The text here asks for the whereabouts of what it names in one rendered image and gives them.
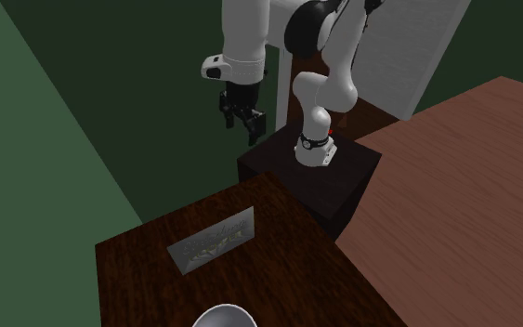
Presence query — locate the dark robot stand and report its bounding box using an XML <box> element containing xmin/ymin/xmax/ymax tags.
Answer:
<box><xmin>236</xmin><ymin>121</ymin><xmax>383</xmax><ymax>242</ymax></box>

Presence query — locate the silver metal bowl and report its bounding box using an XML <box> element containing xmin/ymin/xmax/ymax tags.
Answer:
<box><xmin>191</xmin><ymin>303</ymin><xmax>258</xmax><ymax>327</ymax></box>

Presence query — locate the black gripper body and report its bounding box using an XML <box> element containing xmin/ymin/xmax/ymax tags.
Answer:
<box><xmin>223</xmin><ymin>80</ymin><xmax>262</xmax><ymax>113</ymax></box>

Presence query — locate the grey book with lettering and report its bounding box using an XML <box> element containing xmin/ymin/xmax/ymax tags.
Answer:
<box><xmin>166</xmin><ymin>205</ymin><xmax>256</xmax><ymax>277</ymax></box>

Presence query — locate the dark wooden table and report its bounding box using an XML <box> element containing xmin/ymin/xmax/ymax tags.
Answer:
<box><xmin>94</xmin><ymin>171</ymin><xmax>410</xmax><ymax>327</ymax></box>

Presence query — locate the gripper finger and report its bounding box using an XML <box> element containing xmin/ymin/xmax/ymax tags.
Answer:
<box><xmin>217</xmin><ymin>90</ymin><xmax>236</xmax><ymax>130</ymax></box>
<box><xmin>237</xmin><ymin>107</ymin><xmax>268</xmax><ymax>148</ymax></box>

